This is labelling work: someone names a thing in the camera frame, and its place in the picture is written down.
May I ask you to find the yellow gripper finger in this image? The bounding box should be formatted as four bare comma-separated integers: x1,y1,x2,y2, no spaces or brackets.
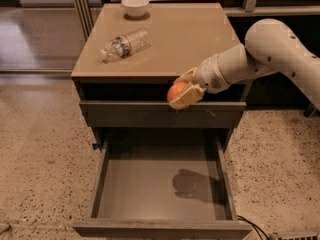
174,67,198,84
172,83,206,110

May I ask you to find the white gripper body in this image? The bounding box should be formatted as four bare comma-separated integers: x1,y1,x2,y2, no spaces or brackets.
195,55,230,94

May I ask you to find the orange fruit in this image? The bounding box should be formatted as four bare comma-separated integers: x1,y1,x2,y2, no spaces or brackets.
167,82,187,108

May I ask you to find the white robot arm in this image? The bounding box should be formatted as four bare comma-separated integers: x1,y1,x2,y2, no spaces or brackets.
167,19,320,110

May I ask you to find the brown drawer cabinet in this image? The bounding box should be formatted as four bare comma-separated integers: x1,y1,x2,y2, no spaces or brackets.
72,3,251,146

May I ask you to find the closed grey top drawer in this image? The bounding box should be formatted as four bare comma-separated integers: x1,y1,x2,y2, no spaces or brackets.
79,101,246,128

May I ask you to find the open grey middle drawer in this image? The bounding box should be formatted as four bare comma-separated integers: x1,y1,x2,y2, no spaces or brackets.
73,128,252,240

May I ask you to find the clear plastic water bottle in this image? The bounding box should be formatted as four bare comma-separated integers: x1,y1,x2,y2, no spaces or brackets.
100,28,151,62

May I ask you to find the white ceramic bowl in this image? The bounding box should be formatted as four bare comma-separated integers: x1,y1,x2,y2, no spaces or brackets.
121,0,149,18

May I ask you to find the dark object on floor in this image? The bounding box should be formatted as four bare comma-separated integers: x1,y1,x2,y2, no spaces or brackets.
303,103,318,118

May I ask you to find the grey floor vent grille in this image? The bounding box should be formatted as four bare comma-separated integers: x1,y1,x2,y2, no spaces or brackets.
270,231,320,240

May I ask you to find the black cable on floor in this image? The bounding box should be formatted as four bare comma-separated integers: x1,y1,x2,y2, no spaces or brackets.
236,214,271,240

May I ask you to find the metal window frame rail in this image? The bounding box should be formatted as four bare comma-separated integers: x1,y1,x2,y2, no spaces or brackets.
73,0,94,39

